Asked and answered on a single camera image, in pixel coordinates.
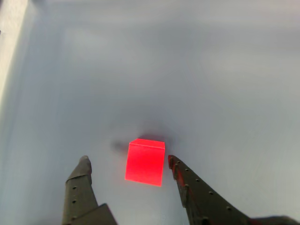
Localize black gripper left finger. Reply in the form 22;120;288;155
61;155;118;225

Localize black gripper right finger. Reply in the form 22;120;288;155
167;154;253;225

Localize red cube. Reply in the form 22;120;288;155
124;138;166;188

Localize dark grey table mat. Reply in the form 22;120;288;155
0;0;300;225

